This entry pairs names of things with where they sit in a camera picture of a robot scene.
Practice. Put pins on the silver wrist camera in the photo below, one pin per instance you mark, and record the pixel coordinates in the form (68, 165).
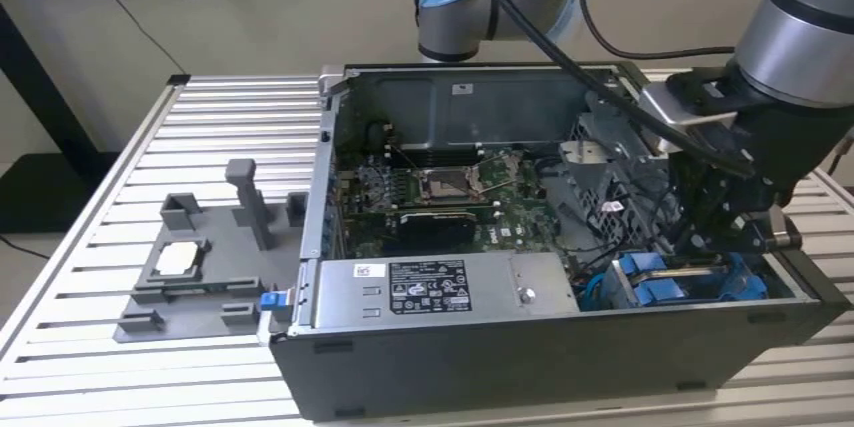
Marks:
(667, 107)

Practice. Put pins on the silver power supply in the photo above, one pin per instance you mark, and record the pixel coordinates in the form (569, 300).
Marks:
(347, 297)

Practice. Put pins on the green motherboard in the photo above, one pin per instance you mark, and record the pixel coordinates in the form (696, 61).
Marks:
(520, 227)

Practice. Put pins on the blue case latch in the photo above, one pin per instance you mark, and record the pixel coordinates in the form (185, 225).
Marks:
(269, 301)

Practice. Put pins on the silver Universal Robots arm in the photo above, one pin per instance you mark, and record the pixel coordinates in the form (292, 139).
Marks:
(800, 22)

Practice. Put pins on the black open PC case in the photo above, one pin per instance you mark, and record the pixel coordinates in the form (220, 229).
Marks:
(507, 372)

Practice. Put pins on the CPU socket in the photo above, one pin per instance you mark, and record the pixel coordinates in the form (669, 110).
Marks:
(445, 186)

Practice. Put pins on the grey parts rack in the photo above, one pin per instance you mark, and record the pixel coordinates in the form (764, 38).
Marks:
(220, 262)

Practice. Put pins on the silver CPU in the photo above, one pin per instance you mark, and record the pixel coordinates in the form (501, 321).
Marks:
(178, 259)

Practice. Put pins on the black graphics card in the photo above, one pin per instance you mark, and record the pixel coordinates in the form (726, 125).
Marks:
(436, 232)

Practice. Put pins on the metal disk bay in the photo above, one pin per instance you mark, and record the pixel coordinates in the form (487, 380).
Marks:
(623, 292)

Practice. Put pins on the black desk leg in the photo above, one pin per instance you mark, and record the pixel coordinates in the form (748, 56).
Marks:
(40, 112)

